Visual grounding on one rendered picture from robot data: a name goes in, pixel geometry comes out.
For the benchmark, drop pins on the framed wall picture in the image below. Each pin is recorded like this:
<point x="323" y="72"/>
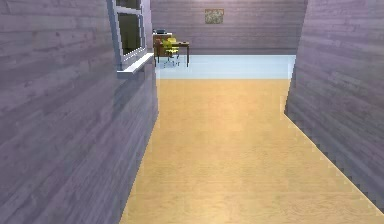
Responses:
<point x="214" y="16"/>

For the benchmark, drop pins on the yellow office chair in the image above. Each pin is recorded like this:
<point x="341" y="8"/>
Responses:
<point x="171" y="49"/>

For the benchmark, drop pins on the brown wooden desk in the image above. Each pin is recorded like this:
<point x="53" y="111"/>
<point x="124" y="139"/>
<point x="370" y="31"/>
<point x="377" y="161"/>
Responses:
<point x="182" y="44"/>

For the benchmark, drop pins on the white framed window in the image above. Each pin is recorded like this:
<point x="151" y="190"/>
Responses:
<point x="130" y="33"/>

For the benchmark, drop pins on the dark laptop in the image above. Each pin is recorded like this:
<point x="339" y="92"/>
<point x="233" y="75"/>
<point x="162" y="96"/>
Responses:
<point x="161" y="31"/>

